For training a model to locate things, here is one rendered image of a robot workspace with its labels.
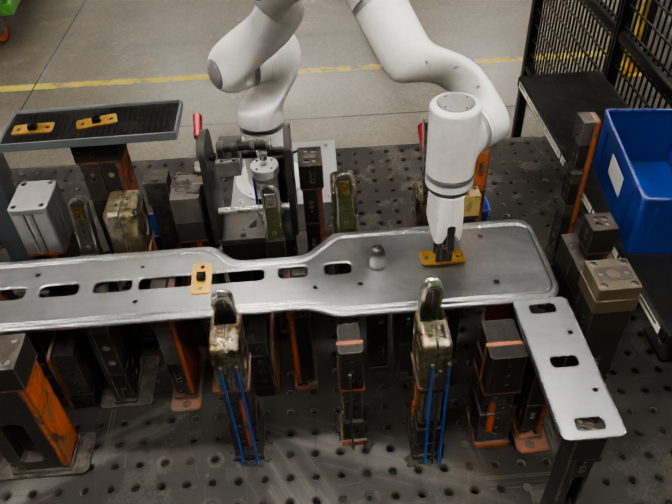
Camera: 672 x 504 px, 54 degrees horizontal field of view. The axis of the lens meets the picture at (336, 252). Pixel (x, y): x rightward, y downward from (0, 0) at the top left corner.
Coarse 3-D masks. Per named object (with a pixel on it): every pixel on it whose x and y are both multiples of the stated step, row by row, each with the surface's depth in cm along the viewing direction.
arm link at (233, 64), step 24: (264, 0) 121; (288, 0) 122; (240, 24) 148; (264, 24) 137; (288, 24) 134; (216, 48) 153; (240, 48) 148; (264, 48) 145; (216, 72) 154; (240, 72) 151
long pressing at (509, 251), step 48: (336, 240) 135; (384, 240) 134; (432, 240) 134; (480, 240) 133; (528, 240) 133; (0, 288) 129; (240, 288) 126; (288, 288) 125; (336, 288) 125; (384, 288) 124; (480, 288) 123; (528, 288) 123
